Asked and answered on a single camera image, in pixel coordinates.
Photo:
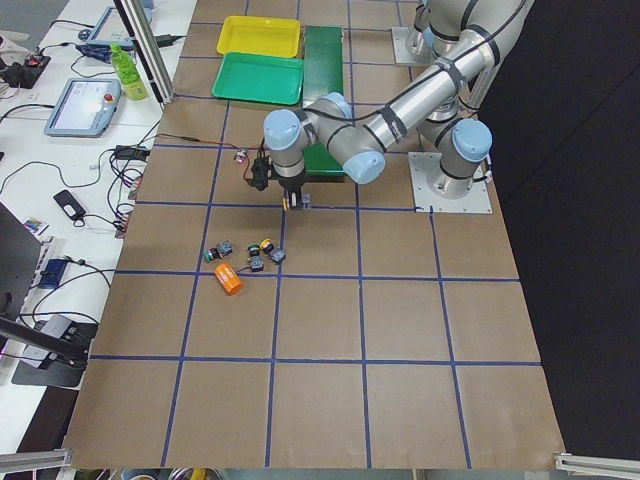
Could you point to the black power adapter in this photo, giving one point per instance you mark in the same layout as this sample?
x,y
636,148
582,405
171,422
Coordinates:
x,y
133,153

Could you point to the orange cylinder with 4680 print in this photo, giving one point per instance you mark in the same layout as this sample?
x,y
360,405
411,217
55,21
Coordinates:
x,y
228,278

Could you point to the teach pendant far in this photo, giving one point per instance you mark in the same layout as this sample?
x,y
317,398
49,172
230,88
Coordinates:
x,y
110,30

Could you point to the black phone device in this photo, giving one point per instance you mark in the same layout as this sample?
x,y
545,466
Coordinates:
x,y
69,205

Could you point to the green push button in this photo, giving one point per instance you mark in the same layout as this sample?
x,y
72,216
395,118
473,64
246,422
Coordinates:
x,y
255,261
219,251

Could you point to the green conveyor belt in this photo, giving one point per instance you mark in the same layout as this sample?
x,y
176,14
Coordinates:
x,y
323,74

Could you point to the yellow push button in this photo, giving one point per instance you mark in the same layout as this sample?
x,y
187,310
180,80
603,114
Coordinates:
x,y
306,202
276,254

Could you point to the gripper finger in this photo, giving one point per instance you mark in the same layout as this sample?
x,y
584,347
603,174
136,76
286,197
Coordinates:
x,y
294,199

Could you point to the aluminium frame post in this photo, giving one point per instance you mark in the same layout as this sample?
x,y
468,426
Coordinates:
x,y
138,27

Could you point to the green tea bottle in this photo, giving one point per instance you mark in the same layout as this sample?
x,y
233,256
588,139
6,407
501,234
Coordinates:
x,y
127,72

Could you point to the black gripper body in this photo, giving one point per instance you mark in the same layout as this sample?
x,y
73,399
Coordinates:
x,y
293,184

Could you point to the teach pendant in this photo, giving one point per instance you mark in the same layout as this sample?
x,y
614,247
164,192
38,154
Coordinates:
x,y
110,30
84,109

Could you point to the green plastic tray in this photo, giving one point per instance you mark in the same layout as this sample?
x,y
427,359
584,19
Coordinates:
x,y
259,78

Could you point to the yellow plastic tray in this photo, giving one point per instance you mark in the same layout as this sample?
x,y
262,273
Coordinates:
x,y
260,35

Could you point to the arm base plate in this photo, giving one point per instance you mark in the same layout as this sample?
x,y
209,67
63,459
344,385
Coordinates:
x,y
411,47
435,192

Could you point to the teach pendant near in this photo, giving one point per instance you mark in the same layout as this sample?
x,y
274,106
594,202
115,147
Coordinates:
x,y
84,109

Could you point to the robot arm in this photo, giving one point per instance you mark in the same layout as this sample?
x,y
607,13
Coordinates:
x,y
360,145
449,21

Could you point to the small controller circuit board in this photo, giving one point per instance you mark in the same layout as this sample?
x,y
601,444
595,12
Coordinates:
x,y
241,155

